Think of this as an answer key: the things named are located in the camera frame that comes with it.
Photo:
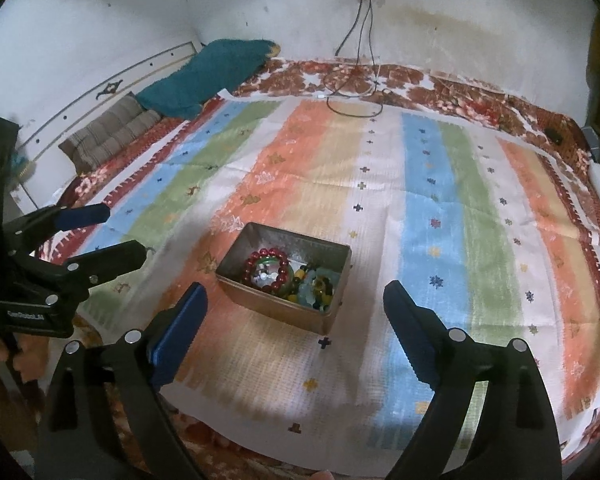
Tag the green jade bangle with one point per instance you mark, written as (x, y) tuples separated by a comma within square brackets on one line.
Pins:
[(272, 275)]

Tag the teal fuzzy pillow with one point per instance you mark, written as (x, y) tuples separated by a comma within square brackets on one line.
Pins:
[(222, 64)]

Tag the striped colourful woven mat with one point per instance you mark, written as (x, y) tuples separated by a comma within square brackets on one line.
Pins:
[(360, 239)]

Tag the grey striped cushion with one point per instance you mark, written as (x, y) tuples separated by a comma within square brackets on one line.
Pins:
[(107, 135)]

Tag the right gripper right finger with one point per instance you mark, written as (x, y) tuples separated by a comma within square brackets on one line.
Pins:
[(516, 436)]

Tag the person's left hand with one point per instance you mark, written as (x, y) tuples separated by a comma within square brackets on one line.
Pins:
[(29, 356)]

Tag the metal tin box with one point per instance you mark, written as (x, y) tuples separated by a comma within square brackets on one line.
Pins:
[(321, 270)]

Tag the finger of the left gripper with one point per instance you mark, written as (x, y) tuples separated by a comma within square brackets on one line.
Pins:
[(104, 265), (31, 231)]

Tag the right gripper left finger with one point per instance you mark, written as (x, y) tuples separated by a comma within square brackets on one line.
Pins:
[(77, 438)]

